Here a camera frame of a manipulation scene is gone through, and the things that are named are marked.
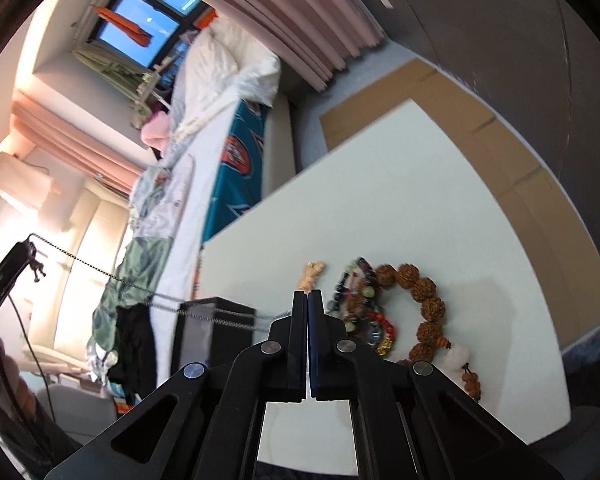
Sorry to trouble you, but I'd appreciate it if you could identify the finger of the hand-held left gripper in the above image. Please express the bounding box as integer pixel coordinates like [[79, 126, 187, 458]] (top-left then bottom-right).
[[0, 241, 39, 312]]

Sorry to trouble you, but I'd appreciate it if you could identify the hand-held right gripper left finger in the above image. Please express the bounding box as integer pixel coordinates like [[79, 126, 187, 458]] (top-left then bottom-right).
[[44, 289, 308, 480]]

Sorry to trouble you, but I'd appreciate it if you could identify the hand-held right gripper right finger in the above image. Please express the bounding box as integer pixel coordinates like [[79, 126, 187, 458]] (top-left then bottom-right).
[[307, 289, 567, 480]]

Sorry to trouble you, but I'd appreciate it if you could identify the silver chain necklace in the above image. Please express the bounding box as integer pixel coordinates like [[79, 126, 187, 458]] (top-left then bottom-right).
[[27, 232, 295, 333]]

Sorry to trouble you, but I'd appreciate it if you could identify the black jewelry box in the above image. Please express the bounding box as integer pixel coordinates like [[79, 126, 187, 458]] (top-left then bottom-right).
[[176, 297, 257, 392]]

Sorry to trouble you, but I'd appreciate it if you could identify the person's left hand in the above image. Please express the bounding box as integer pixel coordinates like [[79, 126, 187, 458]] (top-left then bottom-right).
[[0, 336, 40, 413]]

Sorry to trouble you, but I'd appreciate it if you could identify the white wardrobe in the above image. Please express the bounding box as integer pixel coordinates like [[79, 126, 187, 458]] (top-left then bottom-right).
[[22, 180, 133, 363]]

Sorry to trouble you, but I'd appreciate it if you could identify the white air conditioner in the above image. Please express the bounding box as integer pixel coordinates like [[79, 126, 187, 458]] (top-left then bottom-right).
[[0, 151, 77, 228]]

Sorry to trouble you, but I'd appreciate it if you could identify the green patterned cloth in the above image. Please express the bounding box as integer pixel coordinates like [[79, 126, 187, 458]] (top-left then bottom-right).
[[86, 236, 170, 363]]

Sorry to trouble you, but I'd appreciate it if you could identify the white pendant with brown beads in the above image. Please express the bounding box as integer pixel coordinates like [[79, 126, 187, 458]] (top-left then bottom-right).
[[396, 342, 483, 403]]

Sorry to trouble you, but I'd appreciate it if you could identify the black garment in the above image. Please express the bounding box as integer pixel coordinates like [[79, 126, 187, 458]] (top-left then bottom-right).
[[106, 304, 157, 407]]

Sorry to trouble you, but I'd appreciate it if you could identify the pink pleated curtain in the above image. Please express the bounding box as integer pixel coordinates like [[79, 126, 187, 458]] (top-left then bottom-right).
[[9, 89, 148, 197], [125, 0, 387, 94]]

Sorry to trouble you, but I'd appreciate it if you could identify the white printed garment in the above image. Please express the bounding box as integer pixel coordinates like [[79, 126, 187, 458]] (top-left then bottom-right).
[[129, 156, 197, 242]]

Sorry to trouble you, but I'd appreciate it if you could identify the teal printed blanket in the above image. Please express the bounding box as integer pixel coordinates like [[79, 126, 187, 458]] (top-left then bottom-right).
[[200, 99, 270, 248]]

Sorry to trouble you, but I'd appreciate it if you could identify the pink plush toy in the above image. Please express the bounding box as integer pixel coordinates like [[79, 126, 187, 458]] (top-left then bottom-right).
[[139, 111, 174, 152]]

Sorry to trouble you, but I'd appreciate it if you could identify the white bed base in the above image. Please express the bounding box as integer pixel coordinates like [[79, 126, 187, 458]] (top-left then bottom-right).
[[257, 94, 299, 198]]

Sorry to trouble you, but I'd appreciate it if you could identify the pale green curtain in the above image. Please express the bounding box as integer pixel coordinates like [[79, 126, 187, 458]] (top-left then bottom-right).
[[74, 44, 148, 98]]

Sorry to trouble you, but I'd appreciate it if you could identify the orange cloth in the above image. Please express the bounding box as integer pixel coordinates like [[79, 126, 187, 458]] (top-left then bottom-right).
[[94, 5, 152, 47]]

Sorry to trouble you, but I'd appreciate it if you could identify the flat cardboard sheet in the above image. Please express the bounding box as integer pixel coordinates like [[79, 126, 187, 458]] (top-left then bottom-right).
[[319, 57, 600, 352]]

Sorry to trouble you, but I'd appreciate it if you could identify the white duvet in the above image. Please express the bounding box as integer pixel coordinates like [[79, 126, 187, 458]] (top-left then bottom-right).
[[167, 19, 282, 171]]

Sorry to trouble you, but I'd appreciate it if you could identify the red bead bracelet with charm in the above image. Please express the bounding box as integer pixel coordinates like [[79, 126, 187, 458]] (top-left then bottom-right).
[[347, 310, 397, 359]]

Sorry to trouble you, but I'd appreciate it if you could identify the black cable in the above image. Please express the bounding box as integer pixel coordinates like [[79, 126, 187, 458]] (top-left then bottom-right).
[[0, 247, 58, 423]]

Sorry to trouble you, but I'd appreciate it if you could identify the small beige bead bracelet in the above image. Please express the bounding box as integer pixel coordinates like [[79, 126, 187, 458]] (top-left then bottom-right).
[[300, 260, 327, 293]]

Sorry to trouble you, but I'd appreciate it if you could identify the dark multicolour bead bracelet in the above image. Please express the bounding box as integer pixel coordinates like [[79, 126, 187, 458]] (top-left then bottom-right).
[[327, 257, 381, 322]]

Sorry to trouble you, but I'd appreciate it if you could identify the large brown seed bracelet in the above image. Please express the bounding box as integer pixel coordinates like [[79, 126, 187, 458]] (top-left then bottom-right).
[[376, 262, 452, 363]]

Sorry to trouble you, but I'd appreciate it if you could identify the window with dark frame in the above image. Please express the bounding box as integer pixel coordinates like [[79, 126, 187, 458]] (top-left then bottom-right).
[[71, 0, 218, 73]]

